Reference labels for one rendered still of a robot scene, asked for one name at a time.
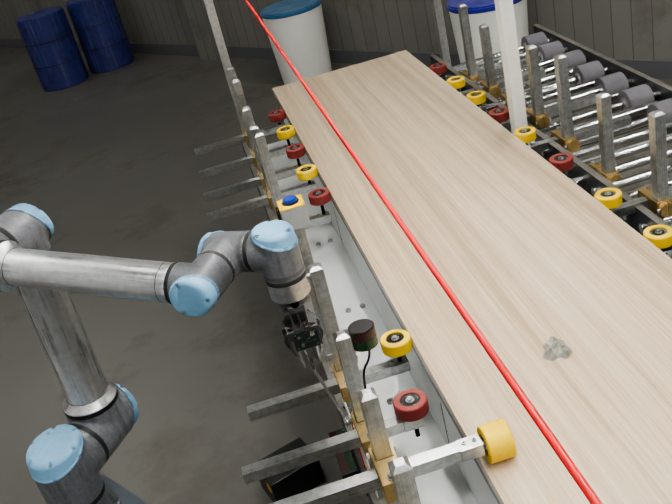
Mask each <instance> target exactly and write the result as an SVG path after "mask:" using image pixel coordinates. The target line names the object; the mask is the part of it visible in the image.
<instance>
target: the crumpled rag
mask: <svg viewBox="0 0 672 504"><path fill-rule="evenodd" d="M543 348H544V349H545V352H544V354H543V355H542V358H544V359H545V360H546V359H547V360H550V361H555V360H556V359H557V358H558V357H561V358H562V357H563V359H567V358H568V357H569V356H570V354H571V353H572V350H571V347H568V346H566V345H565V343H564V341H563V340H560V339H557V338H556V337H554V336H550V338H549V340H548V341H547V342H545V343H544V345H543Z"/></svg>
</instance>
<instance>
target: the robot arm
mask: <svg viewBox="0 0 672 504"><path fill-rule="evenodd" d="M53 233H54V226H53V223H52V221H51V220H50V218H49V217H48V216H47V215H46V214H45V213H44V212H43V211H42V210H40V209H38V208H37V207H35V206H33V205H30V204H25V203H21V204H16V205H14V206H13V207H11V208H10V209H7V210H5V211H4V212H3V214H1V215H0V291H11V290H13V289H15V288H17V290H18V292H19V295H20V297H21V299H22V301H23V303H24V306H25V308H26V310H27V312H28V314H29V317H30V319H31V321H32V323H33V326H34V328H35V330H36V332H37V334H38V337H39V339H40V341H41V343H42V345H43V348H44V350H45V352H46V354H47V356H48V359H49V361H50V363H51V365H52V367H53V370H54V372H55V374H56V376H57V379H58V381H59V383H60V385H61V387H62V390H63V392H64V394H65V396H66V398H65V399H64V401H63V404H62V408H63V411H64V413H65V415H66V417H67V423H66V424H61V425H57V426H56V428H54V429H53V428H52V427H51V428H49V429H47V430H45V431H44V432H42V433H41V434H40V435H39V436H37V437H36V438H35V439H34V441H33V442H32V445H30V446H29V448H28V450H27V453H26V463H27V466H28V468H29V472H30V475H31V477H32V478H33V479H34V481H35V483H36V485H37V487H38V489H39V490H40V492H41V494H42V496H43V498H44V500H45V502H46V503H47V504H123V503H122V500H121V498H120V496H119V494H118V493H117V492H116V491H115V490H113V489H112V488H111V487H110V486H108V485H107V484H106V483H104V481H103V479H102V477H101V475H100V470H101V468H102V467H103V466H104V465H105V463H106V462H107V461H108V459H109V458H110V457H111V455H112V454H113V453H114V451H115V450H116V449H117V447H118V446H119V445H120V443H121V442H122V441H123V439H124V438H125V437H126V435H127V434H128V433H129V432H130V431H131V430H132V428H133V426H134V424H135V422H136V420H137V418H138V413H139V410H138V407H137V402H136V400H135V398H134V397H133V395H132V394H131V393H130V392H129V391H128V390H127V389H126V388H121V387H120V385H119V384H116V383H113V382H112V381H110V380H106V379H105V378H104V375H103V373H102V370H101V368H100V366H99V363H98V361H97V358H96V356H95V354H94V351H93V349H92V346H91V344H90V342H89V339H88V337H87V334H86V332H85V330H84V327H83V325H82V322H81V320H80V318H79V315H78V313H77V310H76V308H75V306H74V303H73V301H72V298H71V296H70V294H69V292H74V293H83V294H92V295H100V296H109V297H118V298H127V299H135V300H144V301H153V302H162V303H168V304H170V305H173V307H174V308H175V309H176V310H177V311H179V312H180V313H182V314H184V315H187V316H191V317H198V316H202V315H204V314H206V313H207V312H208V311H209V310H210V309H212V308H213V307H214V306H215V305H216V304H217V302H218V300H219V298H220V297H221V295H222V294H223V293H224V292H225V290H226V289H227V288H228V286H229V285H230V284H231V283H232V282H233V280H234V279H235V278H236V276H237V275H238V274H239V273H240V272H263V275H264V278H265V281H266V285H267V288H268V291H269V294H270V297H271V300H272V301H273V302H274V303H277V304H278V306H279V307H280V308H282V311H283V312H287V311H288V313H289V314H288V315H286V316H284V320H283V321H282V325H284V328H285V329H282V330H281V331H282V333H283V338H284V342H285V345H286V346H287V347H288V348H289V349H290V350H291V351H292V352H293V353H294V354H295V356H296V358H297V359H298V360H299V361H300V362H301V363H302V364H303V366H304V368H306V367H307V368H309V369H310V370H314V369H316V367H317V365H318V363H321V358H320V356H321V349H322V348H321V343H322V344H323V341H322V339H323V329H322V327H321V324H320V320H319V318H317V319H315V313H314V312H313V311H310V309H306V310H305V307H304V303H305V302H306V301H307V300H308V298H309V295H308V293H309V292H310V289H311V287H310V284H309V280H308V278H310V277H311V276H310V274H307V273H306V270H305V266H304V262H303V259H302V255H301V252H300V248H299V245H298V238H297V236H296V234H295V232H294V229H293V227H292V225H291V224H289V223H288V222H286V221H282V220H272V221H265V222H262V223H260V224H258V225H256V226H255V227H254V228H253V229H252V230H247V231H215V232H210V233H208V234H206V235H204V236H203V237H202V239H201V240H200V243H199V245H198V249H197V258H196V259H195V260H194V261H193V262H192V263H184V262H161V261H151V260H140V259H130V258H119V257H109V256H98V255H88V254H77V253H66V252H56V251H53V250H52V248H51V245H50V243H49V240H50V239H51V238H52V236H53ZM308 348H310V352H311V355H312V357H311V361H312V364H313V366H312V364H311V361H310V359H309V358H308V355H307V352H306V351H305V349H308ZM313 368H314V369H313Z"/></svg>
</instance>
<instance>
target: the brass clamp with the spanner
mask: <svg viewBox="0 0 672 504"><path fill-rule="evenodd" d="M351 417H352V420H353V424H354V428H355V429H356V430H357V433H358V435H359V439H360V442H361V446H362V449H363V452H364V454H365V457H366V459H367V456H366V453H368V447H369V445H370V444H371V443H370V440H369V439H368V438H367V437H366V432H367V429H366V425H365V421H361V422H357V420H356V417H355V415H354V412H353V409H352V411H351Z"/></svg>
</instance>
